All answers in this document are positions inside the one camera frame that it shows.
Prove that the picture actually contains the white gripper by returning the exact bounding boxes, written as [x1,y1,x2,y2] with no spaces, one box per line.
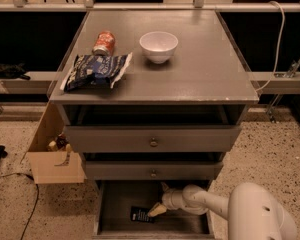
[148,182,185,217]

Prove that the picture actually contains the dark blue rxbar wrapper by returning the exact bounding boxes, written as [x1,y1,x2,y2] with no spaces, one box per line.
[130,206,154,223]

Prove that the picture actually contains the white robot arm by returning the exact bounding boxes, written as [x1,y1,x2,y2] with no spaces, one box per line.
[148,182,297,240]

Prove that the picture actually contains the grey open bottom drawer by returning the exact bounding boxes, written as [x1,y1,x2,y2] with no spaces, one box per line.
[92,180,215,240]

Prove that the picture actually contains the grey top drawer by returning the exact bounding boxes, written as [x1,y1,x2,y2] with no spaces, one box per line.
[64,126,241,153]

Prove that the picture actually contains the grey middle drawer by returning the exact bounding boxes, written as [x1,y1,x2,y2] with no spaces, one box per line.
[85,161,223,180]

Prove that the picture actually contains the items inside cardboard box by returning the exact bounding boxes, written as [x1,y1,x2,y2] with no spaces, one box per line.
[47,133,72,152]

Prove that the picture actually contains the cardboard box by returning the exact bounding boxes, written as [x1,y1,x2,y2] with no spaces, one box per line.
[26,103,85,184]

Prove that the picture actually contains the blue chip bag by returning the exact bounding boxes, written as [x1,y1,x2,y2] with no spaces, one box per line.
[60,53,133,92]

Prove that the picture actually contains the white bowl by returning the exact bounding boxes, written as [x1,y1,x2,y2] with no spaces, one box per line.
[139,31,179,64]

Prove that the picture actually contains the orange soda can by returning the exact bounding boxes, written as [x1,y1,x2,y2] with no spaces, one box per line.
[92,31,115,56]

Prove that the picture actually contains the black floor cable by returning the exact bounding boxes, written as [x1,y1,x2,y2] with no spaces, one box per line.
[0,172,40,240]

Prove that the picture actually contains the metal bracket strut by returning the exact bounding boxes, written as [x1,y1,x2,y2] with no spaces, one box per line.
[266,58,300,123]

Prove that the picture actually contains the black object on rail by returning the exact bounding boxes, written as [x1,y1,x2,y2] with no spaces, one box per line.
[0,63,31,80]

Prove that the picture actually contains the white hanging cable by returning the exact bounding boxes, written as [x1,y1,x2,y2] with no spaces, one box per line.
[255,0,287,93]

